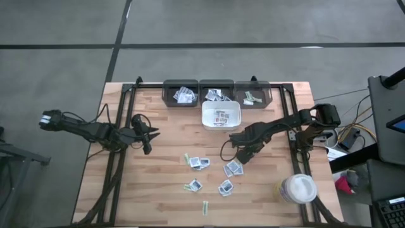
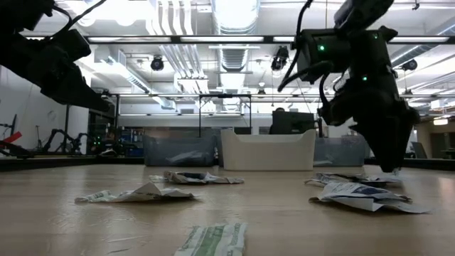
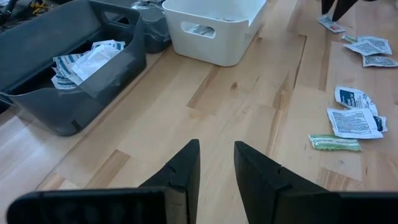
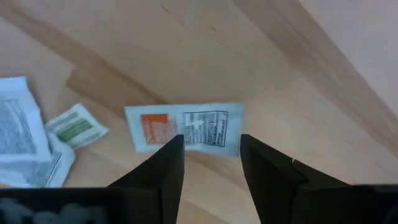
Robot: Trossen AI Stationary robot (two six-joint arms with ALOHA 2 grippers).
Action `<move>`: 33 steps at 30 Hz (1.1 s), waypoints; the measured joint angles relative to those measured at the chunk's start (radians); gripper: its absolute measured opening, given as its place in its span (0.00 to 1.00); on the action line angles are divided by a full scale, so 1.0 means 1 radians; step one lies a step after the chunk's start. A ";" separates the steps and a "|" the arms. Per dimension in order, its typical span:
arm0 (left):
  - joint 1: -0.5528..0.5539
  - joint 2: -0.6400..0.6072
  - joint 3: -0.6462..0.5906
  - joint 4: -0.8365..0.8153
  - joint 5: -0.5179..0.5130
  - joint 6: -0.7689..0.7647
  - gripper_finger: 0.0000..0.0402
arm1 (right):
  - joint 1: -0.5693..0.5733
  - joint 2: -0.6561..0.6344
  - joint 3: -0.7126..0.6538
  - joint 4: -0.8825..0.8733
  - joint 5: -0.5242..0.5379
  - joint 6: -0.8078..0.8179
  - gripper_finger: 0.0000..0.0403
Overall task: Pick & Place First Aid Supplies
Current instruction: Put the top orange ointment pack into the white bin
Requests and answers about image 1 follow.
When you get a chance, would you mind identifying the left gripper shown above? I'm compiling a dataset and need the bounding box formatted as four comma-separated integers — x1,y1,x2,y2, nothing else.
130,113,161,156

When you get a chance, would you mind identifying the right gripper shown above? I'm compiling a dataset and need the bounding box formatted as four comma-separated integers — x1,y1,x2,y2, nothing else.
235,141,266,165

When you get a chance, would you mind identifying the grey translucent plastic bin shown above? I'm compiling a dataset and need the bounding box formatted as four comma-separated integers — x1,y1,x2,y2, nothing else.
161,79,199,108
198,79,235,103
234,80,273,110

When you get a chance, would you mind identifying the white plastic bin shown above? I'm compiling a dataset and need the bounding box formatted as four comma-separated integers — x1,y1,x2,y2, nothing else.
201,100,242,131

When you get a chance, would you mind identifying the disinfecting wipes canister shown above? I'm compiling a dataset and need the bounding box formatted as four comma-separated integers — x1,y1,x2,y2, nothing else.
273,173,318,205

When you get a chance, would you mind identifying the white paper sheet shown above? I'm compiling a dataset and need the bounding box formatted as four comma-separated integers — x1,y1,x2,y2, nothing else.
325,146,347,161

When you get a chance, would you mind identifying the red cloth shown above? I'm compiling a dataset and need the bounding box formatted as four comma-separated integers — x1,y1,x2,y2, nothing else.
334,176,354,194

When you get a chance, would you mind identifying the black power adapter box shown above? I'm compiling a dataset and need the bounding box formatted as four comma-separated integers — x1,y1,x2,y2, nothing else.
338,127,360,150

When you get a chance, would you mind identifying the grey glove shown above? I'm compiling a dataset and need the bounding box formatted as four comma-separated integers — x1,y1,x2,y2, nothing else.
344,170,360,187

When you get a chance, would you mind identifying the black floor stand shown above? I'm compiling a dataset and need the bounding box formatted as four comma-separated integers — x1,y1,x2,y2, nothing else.
0,126,51,228

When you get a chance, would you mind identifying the dark side desk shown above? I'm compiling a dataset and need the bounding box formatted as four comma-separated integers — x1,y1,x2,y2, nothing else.
366,75,405,203

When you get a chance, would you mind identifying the blue screen tablet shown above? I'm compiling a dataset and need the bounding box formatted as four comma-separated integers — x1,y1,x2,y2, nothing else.
385,113,405,134

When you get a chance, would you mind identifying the black keyboard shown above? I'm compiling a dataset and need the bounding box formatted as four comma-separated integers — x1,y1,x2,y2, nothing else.
376,196,405,228

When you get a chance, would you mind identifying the black pole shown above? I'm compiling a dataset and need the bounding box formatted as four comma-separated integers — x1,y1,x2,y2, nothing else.
381,66,405,89

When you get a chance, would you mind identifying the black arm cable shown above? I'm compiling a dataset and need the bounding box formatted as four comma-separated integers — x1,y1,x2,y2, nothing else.
220,139,237,162

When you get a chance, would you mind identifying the thin floor cable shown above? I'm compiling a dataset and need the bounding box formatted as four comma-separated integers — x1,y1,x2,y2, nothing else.
313,87,370,102

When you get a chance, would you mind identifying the yellow floor cable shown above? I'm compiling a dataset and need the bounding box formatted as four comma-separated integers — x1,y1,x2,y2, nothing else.
337,123,377,143

